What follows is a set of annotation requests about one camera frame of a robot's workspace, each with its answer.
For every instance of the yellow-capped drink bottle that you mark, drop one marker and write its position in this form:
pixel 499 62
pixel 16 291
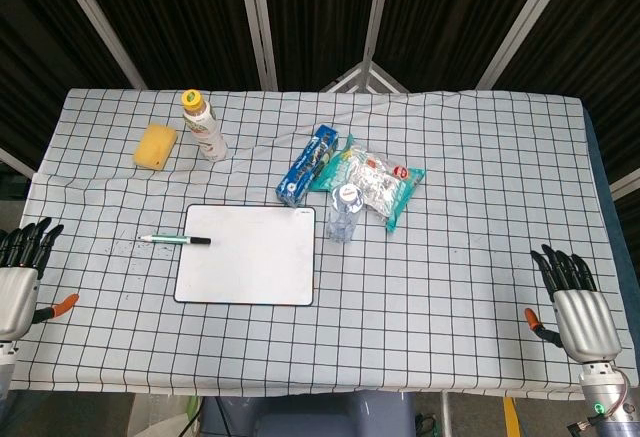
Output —
pixel 205 129

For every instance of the yellow sponge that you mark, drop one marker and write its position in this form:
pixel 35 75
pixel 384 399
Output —
pixel 156 146

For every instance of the white metal screen foot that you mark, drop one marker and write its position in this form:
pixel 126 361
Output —
pixel 350 77

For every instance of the metal table leg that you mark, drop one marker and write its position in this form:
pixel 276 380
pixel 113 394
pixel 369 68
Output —
pixel 445 414

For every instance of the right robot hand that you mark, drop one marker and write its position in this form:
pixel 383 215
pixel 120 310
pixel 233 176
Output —
pixel 585 322

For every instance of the blue cardboard box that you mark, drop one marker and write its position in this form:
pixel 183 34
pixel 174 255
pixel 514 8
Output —
pixel 307 164

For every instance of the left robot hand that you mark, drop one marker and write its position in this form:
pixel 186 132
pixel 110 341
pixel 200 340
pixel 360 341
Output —
pixel 17 297

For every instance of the green marker pen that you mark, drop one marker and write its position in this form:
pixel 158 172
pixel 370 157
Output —
pixel 170 240

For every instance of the teal snack bag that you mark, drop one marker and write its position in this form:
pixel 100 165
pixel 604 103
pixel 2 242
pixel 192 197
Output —
pixel 385 182

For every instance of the clear water bottle white cap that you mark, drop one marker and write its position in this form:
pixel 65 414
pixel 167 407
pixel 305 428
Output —
pixel 344 217

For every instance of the grey robot torso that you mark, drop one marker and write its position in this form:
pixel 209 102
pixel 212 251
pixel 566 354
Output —
pixel 310 417

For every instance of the dark blue under cloth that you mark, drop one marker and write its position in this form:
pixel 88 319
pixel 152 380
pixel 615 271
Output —
pixel 597 157

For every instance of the black screen panel white frame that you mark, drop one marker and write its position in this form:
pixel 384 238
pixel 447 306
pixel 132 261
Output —
pixel 175 17
pixel 30 32
pixel 450 7
pixel 600 32
pixel 320 7

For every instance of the white black-checked tablecloth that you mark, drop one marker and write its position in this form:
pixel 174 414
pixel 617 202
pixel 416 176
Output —
pixel 450 282

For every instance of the white dry-erase board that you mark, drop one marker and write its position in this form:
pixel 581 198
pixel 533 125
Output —
pixel 250 262

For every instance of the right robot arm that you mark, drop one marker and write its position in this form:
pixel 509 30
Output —
pixel 607 392

